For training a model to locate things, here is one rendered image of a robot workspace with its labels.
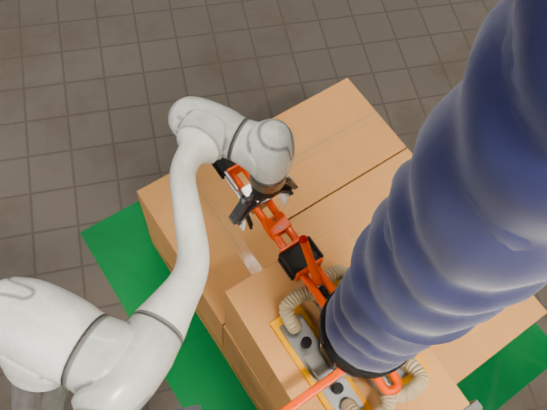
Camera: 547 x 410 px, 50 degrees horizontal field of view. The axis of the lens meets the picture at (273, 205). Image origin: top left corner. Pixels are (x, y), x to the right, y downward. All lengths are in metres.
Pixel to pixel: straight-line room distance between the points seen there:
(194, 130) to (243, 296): 0.57
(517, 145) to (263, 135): 0.76
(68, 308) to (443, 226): 0.61
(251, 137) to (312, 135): 1.13
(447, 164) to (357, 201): 1.63
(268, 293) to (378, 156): 0.91
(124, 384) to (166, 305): 0.15
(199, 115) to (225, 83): 1.85
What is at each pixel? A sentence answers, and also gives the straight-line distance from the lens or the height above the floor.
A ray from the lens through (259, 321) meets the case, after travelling 1.61.
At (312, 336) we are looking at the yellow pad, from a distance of 1.60.
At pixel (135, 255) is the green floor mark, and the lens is 2.70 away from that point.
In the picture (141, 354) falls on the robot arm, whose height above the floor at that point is 1.57.
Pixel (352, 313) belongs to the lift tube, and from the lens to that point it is 1.09.
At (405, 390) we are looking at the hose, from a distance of 1.56.
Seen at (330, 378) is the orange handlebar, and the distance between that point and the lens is 1.47.
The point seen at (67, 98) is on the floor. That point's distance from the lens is 3.15.
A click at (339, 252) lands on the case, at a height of 0.95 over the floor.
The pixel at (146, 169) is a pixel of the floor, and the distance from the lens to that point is 2.87.
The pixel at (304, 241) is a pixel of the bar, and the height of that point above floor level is 1.20.
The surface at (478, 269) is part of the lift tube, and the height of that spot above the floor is 1.93.
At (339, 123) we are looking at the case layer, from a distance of 2.38.
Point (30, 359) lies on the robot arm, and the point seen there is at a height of 1.57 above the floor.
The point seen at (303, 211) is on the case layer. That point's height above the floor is 0.53.
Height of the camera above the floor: 2.52
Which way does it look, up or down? 65 degrees down
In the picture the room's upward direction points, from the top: 10 degrees clockwise
